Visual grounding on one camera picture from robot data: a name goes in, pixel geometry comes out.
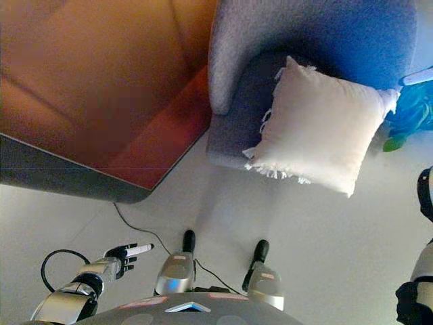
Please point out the black robot right foot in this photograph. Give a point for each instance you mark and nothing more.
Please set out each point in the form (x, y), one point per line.
(261, 250)

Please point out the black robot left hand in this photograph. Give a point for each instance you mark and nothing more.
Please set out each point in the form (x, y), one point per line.
(123, 254)

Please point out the green leafy potted plant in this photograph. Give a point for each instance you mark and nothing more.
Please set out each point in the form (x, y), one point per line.
(412, 111)

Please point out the grey fabric tub armchair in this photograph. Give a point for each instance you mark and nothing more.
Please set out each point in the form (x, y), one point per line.
(236, 50)

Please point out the black robot left foot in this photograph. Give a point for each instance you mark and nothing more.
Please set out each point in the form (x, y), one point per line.
(189, 240)

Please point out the silver robot right leg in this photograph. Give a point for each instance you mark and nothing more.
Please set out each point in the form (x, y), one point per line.
(267, 284)

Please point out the black robot foot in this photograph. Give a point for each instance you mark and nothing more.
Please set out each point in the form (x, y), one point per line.
(261, 250)
(189, 240)

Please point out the brown wooden counter dark top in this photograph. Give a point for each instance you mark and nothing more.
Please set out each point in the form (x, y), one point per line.
(84, 84)

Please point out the silver robot left leg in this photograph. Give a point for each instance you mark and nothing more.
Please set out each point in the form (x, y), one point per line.
(174, 274)

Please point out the white fringed square pillow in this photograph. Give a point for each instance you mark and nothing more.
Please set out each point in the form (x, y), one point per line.
(321, 128)

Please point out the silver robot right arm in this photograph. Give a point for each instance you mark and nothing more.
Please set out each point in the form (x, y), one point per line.
(423, 274)

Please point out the silver robot leg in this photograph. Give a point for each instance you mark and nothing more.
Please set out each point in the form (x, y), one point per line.
(267, 284)
(174, 274)

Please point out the grey robot torso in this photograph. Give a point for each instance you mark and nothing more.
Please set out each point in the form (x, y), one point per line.
(189, 316)

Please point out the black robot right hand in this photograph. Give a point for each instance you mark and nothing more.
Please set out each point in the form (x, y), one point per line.
(417, 78)

